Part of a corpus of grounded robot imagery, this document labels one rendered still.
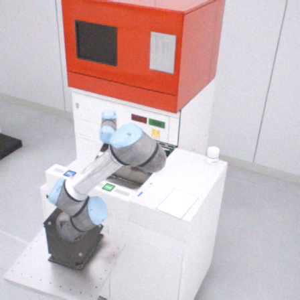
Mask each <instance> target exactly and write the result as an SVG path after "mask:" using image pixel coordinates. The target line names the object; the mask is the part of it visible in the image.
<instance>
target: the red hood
mask: <svg viewBox="0 0 300 300"><path fill-rule="evenodd" d="M225 1H226V0H61V7H62V25H63V34H64V43H65V53H66V71H67V81H68V86H69V87H72V88H75V89H78V90H83V91H87V92H91V93H95V94H100V95H103V96H109V97H112V98H115V99H118V100H123V101H127V102H132V103H135V104H140V105H143V106H149V107H152V108H155V109H158V110H163V111H166V112H170V113H175V114H176V113H178V112H179V111H180V110H181V108H183V107H184V106H185V105H186V104H187V103H188V102H189V101H190V100H191V99H192V98H193V97H194V96H195V95H196V94H197V93H199V92H200V91H201V90H202V89H203V87H205V86H206V85H207V84H209V83H210V82H211V81H212V80H213V79H214V77H215V76H216V67H217V61H218V56H219V51H220V40H221V34H222V24H223V17H224V7H225Z"/></svg>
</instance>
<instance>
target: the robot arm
mask: <svg viewBox="0 0 300 300"><path fill-rule="evenodd" d="M99 137H100V140H101V141H102V142H103V145H102V147H101V148H100V151H99V153H98V155H97V156H96V159H95V160H94V161H93V162H92V163H91V164H90V165H89V166H88V167H86V168H85V169H83V170H82V171H81V172H80V173H79V174H78V175H77V176H70V177H68V178H67V179H65V177H60V178H59V179H58V181H57V182H56V184H55V185H54V187H53V188H52V189H51V192H50V194H49V196H48V199H49V202H50V203H51V204H53V205H55V206H56V207H58V208H59V209H61V210H62V211H64V212H62V213H61V214H60V215H59V216H58V217H57V220H56V228H57V231H58V234H59V235H60V236H61V237H62V238H63V239H64V240H66V241H68V242H71V243H73V242H76V241H78V240H80V239H81V238H82V237H83V236H84V235H85V234H86V233H87V231H88V230H90V229H91V228H93V227H95V226H97V225H99V224H101V223H102V221H104V220H106V218H107V216H108V208H107V206H106V203H105V201H104V200H103V199H102V198H101V197H99V196H92V197H90V196H88V193H89V191H90V190H91V189H92V188H95V187H96V186H97V185H98V184H100V183H101V182H102V181H103V180H104V179H106V178H107V177H108V176H110V175H111V174H112V173H114V172H116V171H117V169H119V168H120V167H121V166H129V165H130V164H132V163H134V164H137V165H138V166H139V167H140V168H142V169H144V170H145V171H147V172H149V173H157V172H160V171H161V170H162V169H163V168H164V166H165V163H166V155H165V151H164V150H163V147H162V146H161V145H160V144H158V143H156V142H155V141H154V139H152V138H151V137H150V136H149V135H148V134H147V133H145V132H144V131H143V130H142V128H141V127H138V126H137V125H135V124H133V123H127V124H124V125H122V126H121V127H119V128H118V130H117V113H116V112H115V111H113V110H104V111H102V113H101V125H100V131H99Z"/></svg>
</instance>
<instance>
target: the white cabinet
mask: <svg viewBox="0 0 300 300"><path fill-rule="evenodd" d="M223 189H224V183H223V185H222V187H221V188H220V191H219V192H218V193H217V195H216V197H215V198H214V200H213V202H212V204H211V206H210V207H209V209H208V210H207V211H206V214H205V216H204V217H203V219H202V221H201V223H200V225H199V226H198V227H197V228H196V231H195V232H194V235H193V236H192V238H191V239H190V242H189V243H188V244H186V243H185V242H183V241H181V240H177V239H175V238H172V237H170V236H166V235H164V234H161V233H159V232H156V231H154V230H151V229H149V228H145V227H143V226H140V225H138V224H134V223H132V222H130V221H128V222H127V221H126V220H121V219H120V218H116V217H114V216H110V215H108V216H107V218H106V220H104V221H102V223H101V224H102V225H103V226H104V227H103V228H102V231H104V232H106V233H107V234H110V235H111V236H114V237H115V238H118V239H119V240H122V241H123V242H125V243H126V246H125V247H124V248H123V250H122V252H121V255H120V256H119V258H118V260H117V264H116V266H115V267H114V269H113V270H112V273H111V274H110V277H109V278H108V280H107V282H106V284H105V285H104V287H103V288H102V291H101V293H100V295H99V297H102V298H104V299H107V300H194V297H195V295H196V293H197V291H198V289H199V288H200V285H201V284H202V281H203V279H204V277H205V275H206V273H207V270H208V269H209V267H210V265H211V262H212V255H213V249H214V241H215V237H216V229H217V224H218V216H219V215H220V207H221V203H222V194H223ZM40 193H41V198H42V207H43V208H44V218H45V220H46V219H47V218H48V216H49V215H50V214H51V213H52V211H54V210H55V209H56V208H57V207H56V206H55V205H53V204H51V203H50V202H49V199H48V196H49V194H50V193H49V192H47V191H46V190H43V189H40Z"/></svg>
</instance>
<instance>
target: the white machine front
mask: <svg viewBox="0 0 300 300"><path fill-rule="evenodd" d="M72 106H74V125H75V135H76V136H79V137H82V138H86V139H90V141H95V142H97V143H102V144H103V142H102V141H101V140H100V137H99V131H100V125H101V113H102V111H104V110H113V111H115V112H116V113H117V130H118V128H119V127H121V126H122V125H124V124H127V123H133V124H135V125H137V126H138V127H141V128H142V130H143V131H144V132H145V133H147V134H148V135H149V136H150V137H151V134H152V129H155V137H156V130H158V131H160V140H159V139H156V138H152V139H154V141H159V142H162V143H166V144H169V145H174V146H175V148H178V147H179V131H180V122H181V110H180V111H179V112H177V113H176V114H175V113H172V112H166V111H163V110H158V109H155V108H152V107H149V106H143V105H140V104H135V103H132V102H127V101H123V100H118V99H115V98H112V97H109V96H103V95H100V94H95V93H91V92H87V91H83V90H78V89H75V88H72ZM131 115H137V116H140V117H145V118H147V124H145V123H141V122H138V121H133V120H131ZM149 119H151V120H154V121H159V122H162V123H165V124H164V128H162V127H156V126H154V125H150V124H149Z"/></svg>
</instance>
